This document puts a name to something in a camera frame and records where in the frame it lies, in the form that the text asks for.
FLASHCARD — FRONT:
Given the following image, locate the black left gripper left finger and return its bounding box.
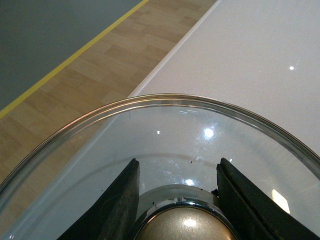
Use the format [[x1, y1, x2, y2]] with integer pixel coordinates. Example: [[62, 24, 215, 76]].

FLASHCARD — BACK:
[[59, 158, 140, 240]]

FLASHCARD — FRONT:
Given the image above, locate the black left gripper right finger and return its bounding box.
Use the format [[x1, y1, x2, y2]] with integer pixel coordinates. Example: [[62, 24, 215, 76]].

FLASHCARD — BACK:
[[216, 158, 319, 240]]

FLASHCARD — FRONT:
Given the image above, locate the glass pot lid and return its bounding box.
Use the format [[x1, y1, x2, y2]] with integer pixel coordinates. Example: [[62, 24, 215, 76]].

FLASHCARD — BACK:
[[0, 94, 320, 240]]

